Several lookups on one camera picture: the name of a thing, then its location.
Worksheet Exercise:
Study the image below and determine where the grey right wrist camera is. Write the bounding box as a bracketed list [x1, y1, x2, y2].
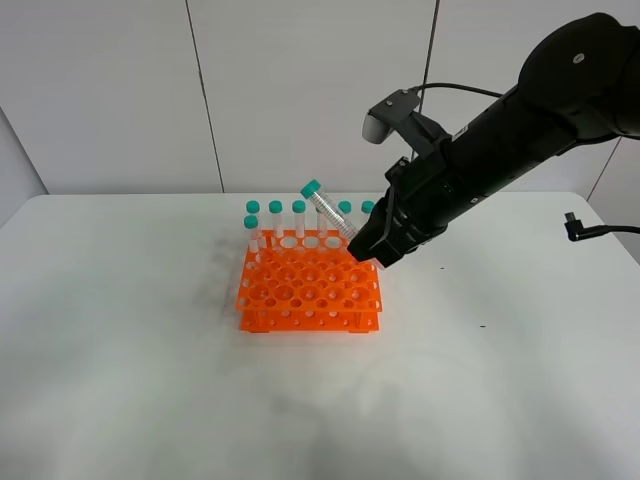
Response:
[362, 88, 451, 158]

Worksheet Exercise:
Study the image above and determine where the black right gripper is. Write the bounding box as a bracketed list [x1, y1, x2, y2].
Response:
[347, 135, 480, 267]

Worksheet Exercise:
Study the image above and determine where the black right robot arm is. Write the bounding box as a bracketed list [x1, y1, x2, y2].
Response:
[348, 13, 639, 266]

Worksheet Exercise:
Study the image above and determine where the teal capped test tube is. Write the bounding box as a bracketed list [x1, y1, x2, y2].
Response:
[300, 179, 385, 271]

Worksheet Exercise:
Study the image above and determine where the black camera cable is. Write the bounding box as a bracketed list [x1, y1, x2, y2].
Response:
[407, 81, 506, 99]

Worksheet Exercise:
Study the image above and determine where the orange test tube rack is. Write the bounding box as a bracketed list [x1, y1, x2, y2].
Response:
[235, 229, 383, 333]

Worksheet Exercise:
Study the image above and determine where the teal capped tube front left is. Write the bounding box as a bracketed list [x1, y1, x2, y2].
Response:
[243, 214, 261, 253]

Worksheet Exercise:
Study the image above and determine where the black cable plug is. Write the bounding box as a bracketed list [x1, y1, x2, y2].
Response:
[564, 212, 640, 242]

